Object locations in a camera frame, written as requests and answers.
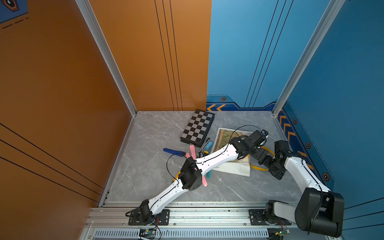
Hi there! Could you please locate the silver black folding knife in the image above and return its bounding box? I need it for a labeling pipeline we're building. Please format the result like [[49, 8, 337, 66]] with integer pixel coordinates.
[[197, 149, 205, 158]]

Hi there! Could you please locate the teal utility knife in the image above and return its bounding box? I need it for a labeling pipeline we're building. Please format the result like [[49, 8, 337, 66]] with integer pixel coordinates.
[[206, 171, 212, 179]]

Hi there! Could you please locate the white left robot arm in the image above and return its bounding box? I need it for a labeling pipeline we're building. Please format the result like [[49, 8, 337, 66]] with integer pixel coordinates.
[[139, 136, 268, 224]]

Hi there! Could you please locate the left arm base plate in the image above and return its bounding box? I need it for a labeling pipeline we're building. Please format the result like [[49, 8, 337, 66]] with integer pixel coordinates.
[[125, 208, 170, 226]]

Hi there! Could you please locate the left aluminium corner post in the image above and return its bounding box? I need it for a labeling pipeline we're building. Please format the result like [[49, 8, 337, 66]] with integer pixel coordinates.
[[76, 0, 137, 117]]

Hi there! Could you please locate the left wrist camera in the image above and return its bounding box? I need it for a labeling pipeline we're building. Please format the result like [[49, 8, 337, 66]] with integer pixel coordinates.
[[249, 130, 269, 147]]

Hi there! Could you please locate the green circuit board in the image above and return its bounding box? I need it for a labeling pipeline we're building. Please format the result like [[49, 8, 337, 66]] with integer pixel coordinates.
[[274, 229, 291, 239], [138, 228, 157, 240]]

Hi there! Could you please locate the black white chessboard box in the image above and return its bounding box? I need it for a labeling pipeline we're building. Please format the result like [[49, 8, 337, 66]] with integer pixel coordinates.
[[180, 110, 215, 148]]

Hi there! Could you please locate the right green circuit board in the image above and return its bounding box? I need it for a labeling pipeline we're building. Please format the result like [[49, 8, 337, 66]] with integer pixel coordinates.
[[274, 229, 291, 239]]

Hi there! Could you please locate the black pen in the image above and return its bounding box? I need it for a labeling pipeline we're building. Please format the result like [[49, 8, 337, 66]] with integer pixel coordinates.
[[200, 138, 211, 149]]

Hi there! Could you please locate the right aluminium corner post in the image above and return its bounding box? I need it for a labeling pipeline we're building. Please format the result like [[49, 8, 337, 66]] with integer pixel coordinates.
[[272, 0, 345, 117]]

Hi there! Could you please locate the dark blue utility knife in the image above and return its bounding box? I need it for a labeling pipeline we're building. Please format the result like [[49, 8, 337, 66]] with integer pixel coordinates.
[[163, 148, 186, 157]]

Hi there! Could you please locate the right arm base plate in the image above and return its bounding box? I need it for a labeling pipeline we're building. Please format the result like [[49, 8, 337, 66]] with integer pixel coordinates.
[[248, 209, 292, 227]]

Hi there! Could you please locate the aluminium corner post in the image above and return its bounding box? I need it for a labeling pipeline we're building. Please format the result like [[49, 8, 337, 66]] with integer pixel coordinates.
[[76, 0, 137, 117], [272, 0, 345, 117]]

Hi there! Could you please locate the aluminium front rail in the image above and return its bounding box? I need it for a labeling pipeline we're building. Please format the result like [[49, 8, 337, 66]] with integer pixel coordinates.
[[80, 202, 329, 240]]

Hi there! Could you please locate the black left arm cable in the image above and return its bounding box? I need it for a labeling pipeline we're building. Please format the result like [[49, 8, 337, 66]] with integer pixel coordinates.
[[165, 124, 265, 184]]

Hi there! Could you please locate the light blue small cylinder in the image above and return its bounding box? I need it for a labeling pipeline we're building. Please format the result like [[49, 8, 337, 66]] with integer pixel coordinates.
[[205, 141, 213, 152]]

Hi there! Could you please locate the left green circuit board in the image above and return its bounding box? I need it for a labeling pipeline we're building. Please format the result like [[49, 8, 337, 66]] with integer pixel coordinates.
[[138, 228, 157, 240]]

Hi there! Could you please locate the canvas pouch with farm picture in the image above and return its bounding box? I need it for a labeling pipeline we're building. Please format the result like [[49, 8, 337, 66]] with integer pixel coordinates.
[[208, 127, 275, 177]]

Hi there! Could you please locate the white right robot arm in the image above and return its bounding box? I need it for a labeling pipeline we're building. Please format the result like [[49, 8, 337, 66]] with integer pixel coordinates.
[[261, 141, 345, 238]]

